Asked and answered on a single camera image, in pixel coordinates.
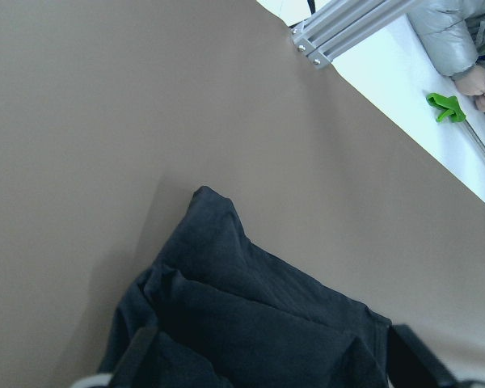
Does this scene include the black graphic t-shirt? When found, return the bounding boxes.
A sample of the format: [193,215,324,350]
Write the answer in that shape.
[99,187,391,387]

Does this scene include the green handled metal rod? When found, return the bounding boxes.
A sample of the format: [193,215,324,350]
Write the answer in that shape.
[425,92,485,159]

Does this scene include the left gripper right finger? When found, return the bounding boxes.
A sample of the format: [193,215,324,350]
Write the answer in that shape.
[386,324,458,387]

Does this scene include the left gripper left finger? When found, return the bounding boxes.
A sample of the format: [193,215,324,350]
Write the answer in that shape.
[109,327,158,387]

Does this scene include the aluminium frame post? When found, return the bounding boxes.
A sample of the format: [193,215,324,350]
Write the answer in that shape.
[291,0,419,70]

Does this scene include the person in grey jacket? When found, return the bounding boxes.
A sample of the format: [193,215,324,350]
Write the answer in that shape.
[405,0,485,130]

